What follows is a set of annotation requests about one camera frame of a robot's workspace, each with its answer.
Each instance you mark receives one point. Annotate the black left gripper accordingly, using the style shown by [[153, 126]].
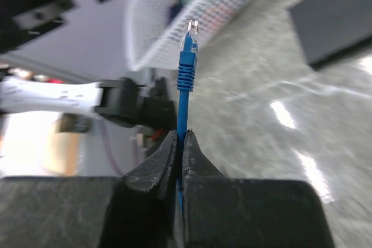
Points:
[[128, 104]]

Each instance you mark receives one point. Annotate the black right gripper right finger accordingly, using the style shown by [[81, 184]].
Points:
[[233, 212]]

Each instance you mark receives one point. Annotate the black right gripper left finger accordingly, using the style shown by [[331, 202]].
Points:
[[135, 210]]

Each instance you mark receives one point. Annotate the dark grey network switch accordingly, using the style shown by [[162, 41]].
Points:
[[329, 28]]

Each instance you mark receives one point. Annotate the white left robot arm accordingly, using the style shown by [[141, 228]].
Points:
[[19, 96]]

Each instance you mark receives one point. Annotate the white plastic mesh basket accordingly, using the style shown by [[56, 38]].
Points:
[[154, 28]]

